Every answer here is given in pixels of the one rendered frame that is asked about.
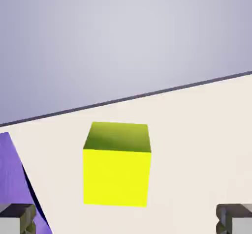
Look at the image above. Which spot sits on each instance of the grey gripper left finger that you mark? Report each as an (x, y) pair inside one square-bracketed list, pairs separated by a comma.
[(17, 218)]

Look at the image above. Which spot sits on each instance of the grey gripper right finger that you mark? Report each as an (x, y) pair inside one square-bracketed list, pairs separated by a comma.
[(234, 218)]

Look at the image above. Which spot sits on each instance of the small yellow cube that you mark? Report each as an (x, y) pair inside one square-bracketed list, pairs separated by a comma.
[(116, 177)]

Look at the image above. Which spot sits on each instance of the large purple box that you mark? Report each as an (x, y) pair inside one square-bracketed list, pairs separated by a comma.
[(13, 177)]

